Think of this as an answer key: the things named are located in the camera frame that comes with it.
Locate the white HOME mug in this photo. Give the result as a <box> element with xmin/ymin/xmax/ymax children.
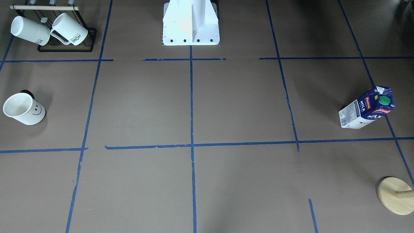
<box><xmin>50</xmin><ymin>13</ymin><xmax>88</xmax><ymax>46</ymax></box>

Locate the white ribbed mug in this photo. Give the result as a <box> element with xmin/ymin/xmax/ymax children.
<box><xmin>10</xmin><ymin>16</ymin><xmax>50</xmax><ymax>46</ymax></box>

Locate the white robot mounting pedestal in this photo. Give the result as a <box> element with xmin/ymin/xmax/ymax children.
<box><xmin>162</xmin><ymin>0</ymin><xmax>220</xmax><ymax>46</ymax></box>

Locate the blue Pascual milk carton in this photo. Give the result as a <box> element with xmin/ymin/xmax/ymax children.
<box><xmin>339</xmin><ymin>86</ymin><xmax>395</xmax><ymax>129</ymax></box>

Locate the black wire mug rack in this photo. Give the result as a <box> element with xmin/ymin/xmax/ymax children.
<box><xmin>10</xmin><ymin>0</ymin><xmax>97</xmax><ymax>52</ymax></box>

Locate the wooden mug tree stand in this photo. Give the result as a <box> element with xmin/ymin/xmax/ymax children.
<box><xmin>376</xmin><ymin>177</ymin><xmax>414</xmax><ymax>215</ymax></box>

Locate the white smiley face mug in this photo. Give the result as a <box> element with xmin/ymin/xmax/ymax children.
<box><xmin>3</xmin><ymin>90</ymin><xmax>46</xmax><ymax>125</ymax></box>

